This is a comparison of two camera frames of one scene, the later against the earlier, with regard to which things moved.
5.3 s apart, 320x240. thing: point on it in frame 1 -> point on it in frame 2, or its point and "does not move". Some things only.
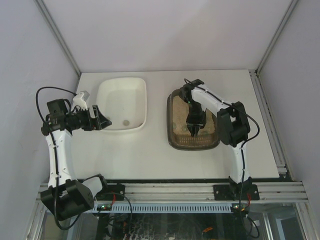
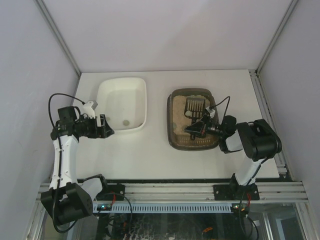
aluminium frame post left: [59, 38] does not move
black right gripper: [195, 123] -> [202, 127]
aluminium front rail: [202, 192] does not move
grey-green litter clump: [126, 122] does not move
